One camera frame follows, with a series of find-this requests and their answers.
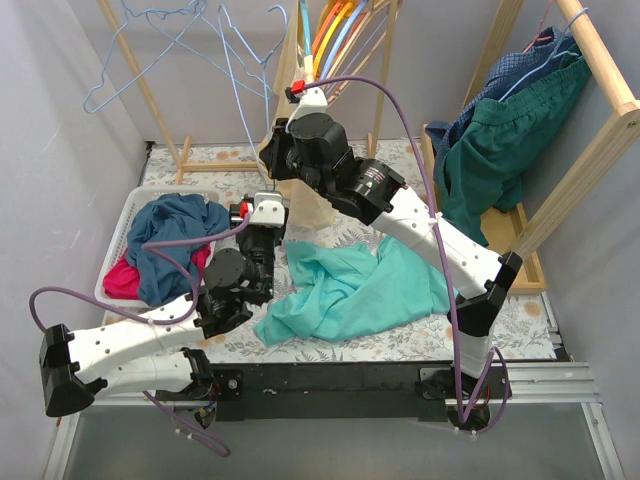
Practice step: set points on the white plastic laundry basket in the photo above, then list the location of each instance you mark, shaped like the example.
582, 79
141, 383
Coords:
135, 201

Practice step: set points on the navy blue t shirt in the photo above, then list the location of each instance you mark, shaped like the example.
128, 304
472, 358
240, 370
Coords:
172, 217

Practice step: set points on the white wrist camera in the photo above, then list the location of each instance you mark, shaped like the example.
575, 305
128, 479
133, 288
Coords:
306, 99
264, 208

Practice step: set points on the orange plastic hangers bunch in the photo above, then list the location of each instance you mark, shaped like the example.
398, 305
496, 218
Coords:
336, 14

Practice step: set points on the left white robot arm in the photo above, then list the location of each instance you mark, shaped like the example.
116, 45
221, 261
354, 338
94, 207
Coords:
157, 352

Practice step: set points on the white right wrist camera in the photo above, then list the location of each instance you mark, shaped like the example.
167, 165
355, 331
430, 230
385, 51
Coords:
306, 99

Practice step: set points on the dark green shorts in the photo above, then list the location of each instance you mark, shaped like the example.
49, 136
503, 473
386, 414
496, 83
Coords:
483, 167

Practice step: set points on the beige plastic hanger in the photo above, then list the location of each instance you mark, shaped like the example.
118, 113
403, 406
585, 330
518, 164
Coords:
365, 36

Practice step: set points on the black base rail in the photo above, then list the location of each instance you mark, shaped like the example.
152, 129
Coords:
356, 390

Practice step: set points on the blue checkered shorts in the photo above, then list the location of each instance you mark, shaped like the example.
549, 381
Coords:
509, 75

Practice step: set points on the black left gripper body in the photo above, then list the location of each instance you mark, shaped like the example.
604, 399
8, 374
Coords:
267, 235

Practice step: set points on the teal green shirt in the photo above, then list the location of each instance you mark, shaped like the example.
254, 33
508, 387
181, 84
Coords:
348, 292

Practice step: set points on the beige garment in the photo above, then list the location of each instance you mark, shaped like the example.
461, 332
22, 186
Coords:
306, 207

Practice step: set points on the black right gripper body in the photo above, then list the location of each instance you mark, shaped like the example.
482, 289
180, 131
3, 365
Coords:
275, 151

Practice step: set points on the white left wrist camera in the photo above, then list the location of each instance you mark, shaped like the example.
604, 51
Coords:
264, 208

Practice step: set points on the magenta t shirt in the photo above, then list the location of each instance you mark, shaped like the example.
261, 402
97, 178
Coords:
122, 280

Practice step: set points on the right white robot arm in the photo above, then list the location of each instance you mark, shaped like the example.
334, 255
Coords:
477, 279

